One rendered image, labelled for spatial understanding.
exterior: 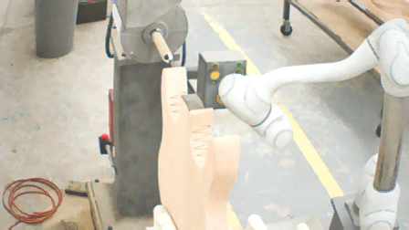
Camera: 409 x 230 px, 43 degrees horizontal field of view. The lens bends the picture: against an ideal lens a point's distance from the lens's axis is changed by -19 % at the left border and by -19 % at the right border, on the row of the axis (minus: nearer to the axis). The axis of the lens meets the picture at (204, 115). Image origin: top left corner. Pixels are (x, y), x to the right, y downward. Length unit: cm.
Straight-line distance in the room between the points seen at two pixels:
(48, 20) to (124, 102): 252
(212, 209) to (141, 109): 138
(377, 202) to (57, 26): 355
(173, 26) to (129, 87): 37
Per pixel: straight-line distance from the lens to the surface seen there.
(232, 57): 230
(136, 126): 250
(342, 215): 224
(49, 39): 492
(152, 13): 181
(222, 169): 104
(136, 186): 267
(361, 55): 185
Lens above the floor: 209
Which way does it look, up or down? 30 degrees down
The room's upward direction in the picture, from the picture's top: 4 degrees clockwise
